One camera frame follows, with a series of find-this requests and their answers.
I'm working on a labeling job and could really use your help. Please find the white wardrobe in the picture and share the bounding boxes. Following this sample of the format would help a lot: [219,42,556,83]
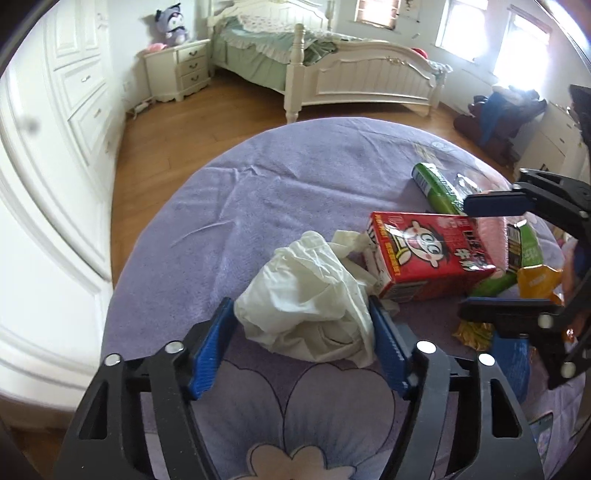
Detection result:
[0,0,127,416]

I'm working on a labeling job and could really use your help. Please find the white nightstand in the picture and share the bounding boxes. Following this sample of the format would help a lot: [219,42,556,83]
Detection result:
[142,39,213,103]

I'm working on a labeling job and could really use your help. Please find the white power strip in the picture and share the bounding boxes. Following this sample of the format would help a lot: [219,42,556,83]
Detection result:
[127,99,153,121]

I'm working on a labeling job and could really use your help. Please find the yellow crumpled wrapper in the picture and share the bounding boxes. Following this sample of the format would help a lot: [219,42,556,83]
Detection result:
[455,320,495,352]

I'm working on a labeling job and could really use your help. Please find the window with brown blind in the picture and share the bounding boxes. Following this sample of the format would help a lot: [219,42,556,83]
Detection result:
[355,0,402,29]

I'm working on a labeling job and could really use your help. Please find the white plastic bag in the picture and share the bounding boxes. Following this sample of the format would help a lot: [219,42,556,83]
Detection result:
[234,229,402,369]

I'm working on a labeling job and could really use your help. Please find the white wooden bed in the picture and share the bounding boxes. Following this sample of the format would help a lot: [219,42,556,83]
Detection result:
[206,0,448,124]

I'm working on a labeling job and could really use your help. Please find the maroon armchair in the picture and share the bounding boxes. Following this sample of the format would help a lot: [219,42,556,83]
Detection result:
[453,85,548,167]

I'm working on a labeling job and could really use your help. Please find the green snack tube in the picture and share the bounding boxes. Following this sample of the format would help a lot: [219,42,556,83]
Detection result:
[412,162,467,215]

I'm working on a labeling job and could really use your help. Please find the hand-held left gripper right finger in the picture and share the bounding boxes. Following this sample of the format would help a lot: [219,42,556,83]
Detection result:
[368,295,546,480]

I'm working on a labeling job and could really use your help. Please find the red drink carton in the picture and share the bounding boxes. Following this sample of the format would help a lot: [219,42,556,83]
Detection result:
[367,211,497,303]

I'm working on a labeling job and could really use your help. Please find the pink soft packet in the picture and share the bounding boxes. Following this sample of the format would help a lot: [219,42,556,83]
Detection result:
[475,217,511,282]

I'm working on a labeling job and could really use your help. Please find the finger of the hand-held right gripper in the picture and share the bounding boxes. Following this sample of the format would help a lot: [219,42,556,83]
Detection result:
[457,277,591,391]
[464,168,591,236]

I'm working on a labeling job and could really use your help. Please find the bright window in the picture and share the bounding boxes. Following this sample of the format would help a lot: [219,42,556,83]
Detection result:
[436,0,490,61]
[494,7,555,90]

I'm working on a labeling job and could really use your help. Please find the white low cabinet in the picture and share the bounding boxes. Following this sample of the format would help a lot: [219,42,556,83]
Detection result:
[512,99,589,181]

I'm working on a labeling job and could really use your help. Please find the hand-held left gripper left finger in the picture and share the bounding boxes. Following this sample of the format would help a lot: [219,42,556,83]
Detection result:
[58,296,241,480]

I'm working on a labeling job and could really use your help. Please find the purple floral blanket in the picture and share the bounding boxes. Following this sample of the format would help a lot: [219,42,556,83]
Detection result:
[102,117,578,480]

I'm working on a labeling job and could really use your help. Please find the orange snack wrapper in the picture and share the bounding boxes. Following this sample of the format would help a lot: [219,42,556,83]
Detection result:
[516,264,565,305]

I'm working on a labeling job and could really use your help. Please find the blue garment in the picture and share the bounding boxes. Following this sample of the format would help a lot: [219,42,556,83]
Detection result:
[480,95,506,144]

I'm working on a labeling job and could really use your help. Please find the blue plastic packet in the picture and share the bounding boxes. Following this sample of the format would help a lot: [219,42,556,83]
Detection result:
[492,336,532,402]

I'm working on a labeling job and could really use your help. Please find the green snack packet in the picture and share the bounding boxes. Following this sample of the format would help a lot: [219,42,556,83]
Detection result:
[468,224,546,298]

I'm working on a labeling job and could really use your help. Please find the purple plush toy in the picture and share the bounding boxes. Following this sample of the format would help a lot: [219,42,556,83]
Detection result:
[147,4,191,47]

